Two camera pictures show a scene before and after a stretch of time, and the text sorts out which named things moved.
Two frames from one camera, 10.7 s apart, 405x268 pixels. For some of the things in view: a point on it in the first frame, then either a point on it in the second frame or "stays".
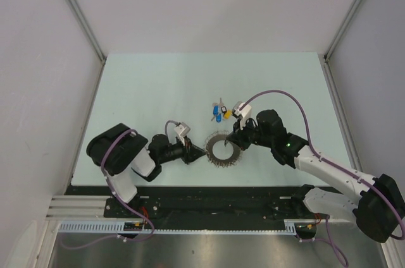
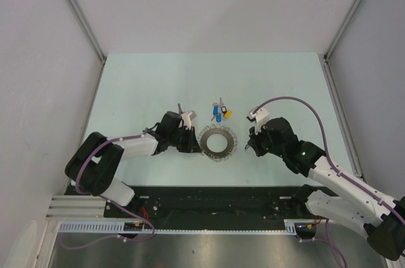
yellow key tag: [228, 114] stays
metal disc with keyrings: [209, 142] to [213, 129]
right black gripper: [238, 137] to [254, 141]
